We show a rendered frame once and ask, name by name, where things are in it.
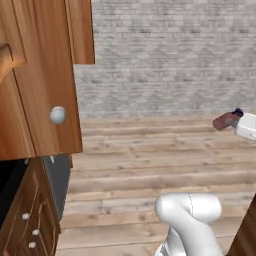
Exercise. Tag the wooden cabinet side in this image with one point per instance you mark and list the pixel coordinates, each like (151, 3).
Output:
(246, 233)

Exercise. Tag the grey appliance panel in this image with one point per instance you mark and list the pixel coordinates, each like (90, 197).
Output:
(58, 183)

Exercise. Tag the small white drawer knob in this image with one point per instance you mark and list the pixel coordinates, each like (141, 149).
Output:
(35, 232)
(25, 216)
(32, 245)

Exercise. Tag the white round door knob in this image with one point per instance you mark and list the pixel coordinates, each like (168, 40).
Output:
(57, 115)

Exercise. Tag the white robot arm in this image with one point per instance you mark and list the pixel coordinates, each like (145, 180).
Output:
(190, 220)

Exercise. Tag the wooden wall cabinet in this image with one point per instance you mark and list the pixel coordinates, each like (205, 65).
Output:
(81, 30)

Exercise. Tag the wooden base cabinet with drawers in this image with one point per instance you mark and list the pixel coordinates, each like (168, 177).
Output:
(30, 203)

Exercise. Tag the brown juice bottle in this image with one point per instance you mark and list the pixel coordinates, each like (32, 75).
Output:
(224, 120)

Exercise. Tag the wooden cabinet door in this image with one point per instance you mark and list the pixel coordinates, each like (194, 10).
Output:
(43, 76)

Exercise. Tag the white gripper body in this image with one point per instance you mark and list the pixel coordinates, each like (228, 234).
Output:
(248, 126)

